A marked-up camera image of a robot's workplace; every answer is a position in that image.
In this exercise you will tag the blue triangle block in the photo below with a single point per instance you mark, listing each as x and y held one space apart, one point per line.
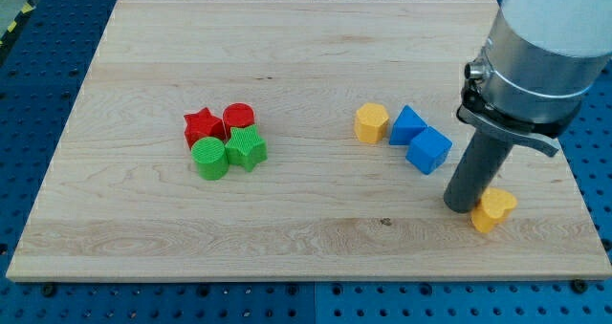
407 126

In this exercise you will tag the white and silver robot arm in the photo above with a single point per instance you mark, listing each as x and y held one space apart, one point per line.
527 84

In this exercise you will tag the blue cube block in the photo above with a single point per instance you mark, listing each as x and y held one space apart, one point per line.
428 150

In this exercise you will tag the yellow hexagon block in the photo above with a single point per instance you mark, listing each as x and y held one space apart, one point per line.
371 121

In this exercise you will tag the yellow heart block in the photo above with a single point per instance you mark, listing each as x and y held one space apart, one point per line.
493 208

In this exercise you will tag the red star block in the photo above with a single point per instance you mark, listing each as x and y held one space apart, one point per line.
201 125

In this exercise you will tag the green cylinder block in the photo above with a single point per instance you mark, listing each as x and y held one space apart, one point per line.
209 155

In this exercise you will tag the green star block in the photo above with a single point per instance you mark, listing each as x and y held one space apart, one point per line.
246 147

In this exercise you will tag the red cylinder block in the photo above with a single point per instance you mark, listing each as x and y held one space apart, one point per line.
238 115

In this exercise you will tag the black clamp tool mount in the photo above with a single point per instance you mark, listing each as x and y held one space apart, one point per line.
502 111

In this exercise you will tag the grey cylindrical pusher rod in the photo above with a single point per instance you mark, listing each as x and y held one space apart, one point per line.
479 164

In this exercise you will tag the wooden board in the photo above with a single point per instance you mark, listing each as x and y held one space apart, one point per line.
122 200

